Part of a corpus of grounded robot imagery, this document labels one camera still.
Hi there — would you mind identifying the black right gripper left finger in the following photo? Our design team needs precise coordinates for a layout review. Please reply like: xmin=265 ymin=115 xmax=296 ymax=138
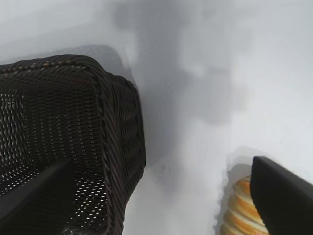
xmin=0 ymin=159 xmax=73 ymax=235

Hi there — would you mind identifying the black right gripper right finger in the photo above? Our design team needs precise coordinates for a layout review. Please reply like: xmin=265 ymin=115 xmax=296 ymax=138
xmin=249 ymin=156 xmax=313 ymax=235

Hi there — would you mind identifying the long twisted striped bread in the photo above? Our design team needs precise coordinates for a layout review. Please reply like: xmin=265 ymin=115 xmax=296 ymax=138
xmin=219 ymin=163 xmax=269 ymax=235

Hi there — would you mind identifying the dark brown wicker basket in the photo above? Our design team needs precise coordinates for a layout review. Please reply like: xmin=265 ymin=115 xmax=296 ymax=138
xmin=0 ymin=54 xmax=147 ymax=235

